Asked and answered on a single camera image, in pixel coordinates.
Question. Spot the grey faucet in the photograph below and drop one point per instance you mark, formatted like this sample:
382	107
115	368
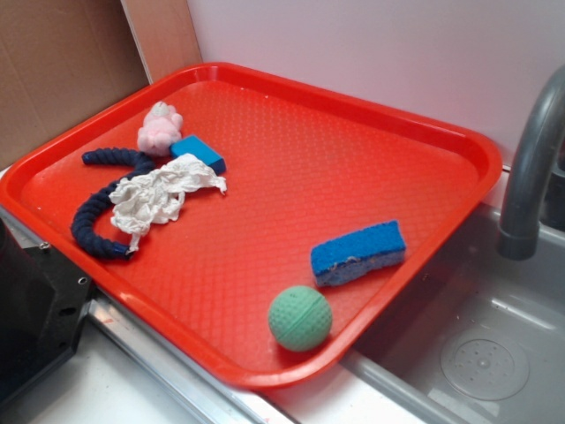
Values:
535	190

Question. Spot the grey plastic sink basin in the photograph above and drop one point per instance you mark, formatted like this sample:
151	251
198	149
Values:
473	337

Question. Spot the blue sponge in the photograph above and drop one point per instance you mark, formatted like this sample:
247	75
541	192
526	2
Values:
353	255

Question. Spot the dark blue rope toy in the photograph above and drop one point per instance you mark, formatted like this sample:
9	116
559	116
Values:
82	227

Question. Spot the crumpled white paper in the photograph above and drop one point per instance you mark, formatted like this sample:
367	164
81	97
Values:
158	196

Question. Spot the red plastic tray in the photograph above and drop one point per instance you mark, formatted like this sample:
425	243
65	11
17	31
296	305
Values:
304	165

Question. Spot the brown cardboard panel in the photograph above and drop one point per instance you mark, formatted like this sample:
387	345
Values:
64	61

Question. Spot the green dimpled ball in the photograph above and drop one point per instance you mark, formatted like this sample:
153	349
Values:
300	318

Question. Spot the pink plush toy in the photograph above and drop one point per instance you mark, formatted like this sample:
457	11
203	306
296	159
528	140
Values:
160	130

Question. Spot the blue rectangular block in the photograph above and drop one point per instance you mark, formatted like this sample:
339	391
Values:
193	145

